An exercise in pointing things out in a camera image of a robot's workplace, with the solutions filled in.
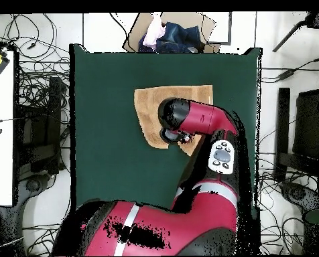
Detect tan terry towel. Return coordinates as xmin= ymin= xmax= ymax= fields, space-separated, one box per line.
xmin=133 ymin=84 xmax=214 ymax=157

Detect dark green table cloth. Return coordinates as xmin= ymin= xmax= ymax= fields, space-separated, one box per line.
xmin=69 ymin=44 xmax=262 ymax=220

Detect white desk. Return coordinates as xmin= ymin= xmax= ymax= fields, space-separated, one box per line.
xmin=0 ymin=50 xmax=15 ymax=206

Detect black cable tangle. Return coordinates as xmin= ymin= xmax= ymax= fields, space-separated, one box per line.
xmin=22 ymin=222 xmax=66 ymax=256
xmin=0 ymin=13 xmax=70 ymax=113
xmin=257 ymin=120 xmax=319 ymax=255

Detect black power adapter with cable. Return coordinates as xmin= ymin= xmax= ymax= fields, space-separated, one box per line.
xmin=260 ymin=54 xmax=319 ymax=83

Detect black chair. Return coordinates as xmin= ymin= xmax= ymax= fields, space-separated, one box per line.
xmin=274 ymin=87 xmax=319 ymax=183
xmin=13 ymin=76 xmax=69 ymax=177

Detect cardboard box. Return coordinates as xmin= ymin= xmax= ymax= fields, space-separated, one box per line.
xmin=122 ymin=11 xmax=222 ymax=54

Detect pale pink garment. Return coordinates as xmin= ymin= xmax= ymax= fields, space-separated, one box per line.
xmin=142 ymin=14 xmax=166 ymax=50

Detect dark blue jeans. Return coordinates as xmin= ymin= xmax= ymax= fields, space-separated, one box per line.
xmin=137 ymin=21 xmax=205 ymax=54

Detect dark metal frame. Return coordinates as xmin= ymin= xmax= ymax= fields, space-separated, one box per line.
xmin=207 ymin=11 xmax=233 ymax=46

